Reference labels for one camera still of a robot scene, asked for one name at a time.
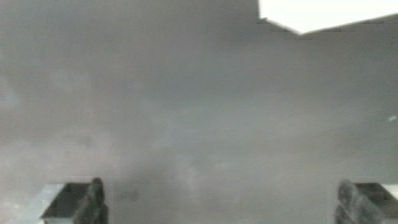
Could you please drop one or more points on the gripper left finger metal bracket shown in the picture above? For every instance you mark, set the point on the gripper left finger metal bracket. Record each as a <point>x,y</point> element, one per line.
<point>67,204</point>

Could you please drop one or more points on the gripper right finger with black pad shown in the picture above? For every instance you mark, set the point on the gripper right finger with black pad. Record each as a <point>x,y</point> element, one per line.
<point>366,203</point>

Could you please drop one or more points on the white drawer cabinet box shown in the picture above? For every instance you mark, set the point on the white drawer cabinet box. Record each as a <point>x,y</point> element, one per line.
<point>311,15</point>

